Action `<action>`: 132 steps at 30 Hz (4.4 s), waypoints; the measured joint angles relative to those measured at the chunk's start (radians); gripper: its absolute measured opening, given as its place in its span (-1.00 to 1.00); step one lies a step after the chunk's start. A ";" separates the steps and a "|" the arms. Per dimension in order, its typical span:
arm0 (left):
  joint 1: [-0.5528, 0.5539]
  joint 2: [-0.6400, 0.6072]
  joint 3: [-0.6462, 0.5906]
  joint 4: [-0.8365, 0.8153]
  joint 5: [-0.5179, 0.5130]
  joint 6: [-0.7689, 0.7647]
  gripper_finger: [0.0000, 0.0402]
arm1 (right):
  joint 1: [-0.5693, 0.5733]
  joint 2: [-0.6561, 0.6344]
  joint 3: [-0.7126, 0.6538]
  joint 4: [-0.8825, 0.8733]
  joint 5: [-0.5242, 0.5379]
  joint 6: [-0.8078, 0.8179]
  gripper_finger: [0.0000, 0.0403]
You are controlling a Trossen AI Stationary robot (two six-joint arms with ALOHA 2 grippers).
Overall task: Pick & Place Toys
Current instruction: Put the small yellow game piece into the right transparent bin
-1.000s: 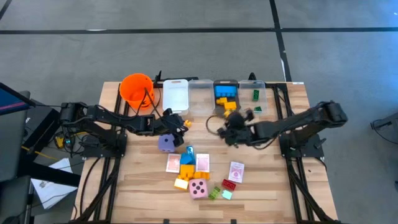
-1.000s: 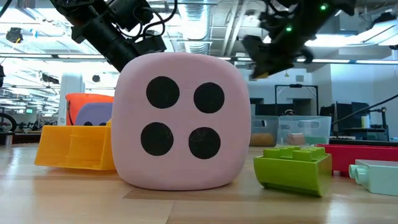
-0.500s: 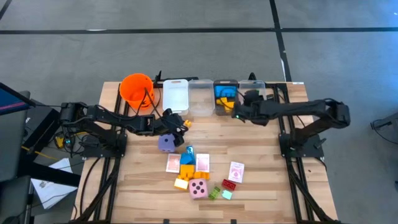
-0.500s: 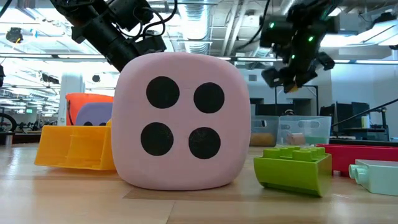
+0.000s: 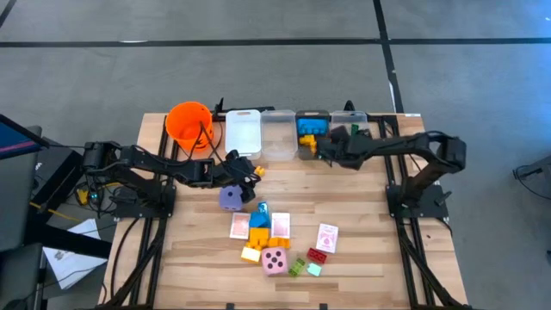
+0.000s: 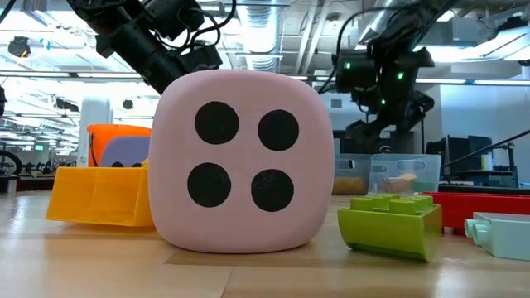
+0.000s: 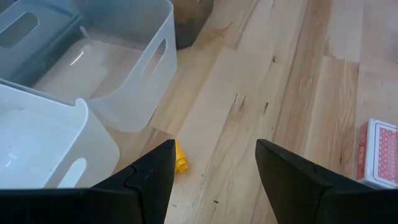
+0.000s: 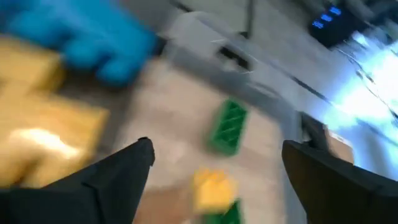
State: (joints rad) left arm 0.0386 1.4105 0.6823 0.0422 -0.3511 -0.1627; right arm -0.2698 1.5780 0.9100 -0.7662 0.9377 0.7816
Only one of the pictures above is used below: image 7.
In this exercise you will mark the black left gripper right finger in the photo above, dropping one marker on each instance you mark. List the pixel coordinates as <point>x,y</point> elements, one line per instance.
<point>311,199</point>

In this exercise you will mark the small yellow toy brick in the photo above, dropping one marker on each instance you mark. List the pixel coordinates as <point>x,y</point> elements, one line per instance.
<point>182,163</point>

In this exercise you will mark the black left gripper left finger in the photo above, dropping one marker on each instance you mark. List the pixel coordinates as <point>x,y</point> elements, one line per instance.
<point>124,199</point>

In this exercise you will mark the white plastic bin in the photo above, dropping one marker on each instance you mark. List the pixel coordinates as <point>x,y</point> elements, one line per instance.
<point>37,140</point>

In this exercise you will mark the dark grey plastic bin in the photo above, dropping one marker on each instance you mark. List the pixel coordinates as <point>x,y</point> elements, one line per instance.
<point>191,28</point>

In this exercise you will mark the clear plastic bin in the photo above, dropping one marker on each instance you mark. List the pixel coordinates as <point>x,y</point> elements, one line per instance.
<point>124,102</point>

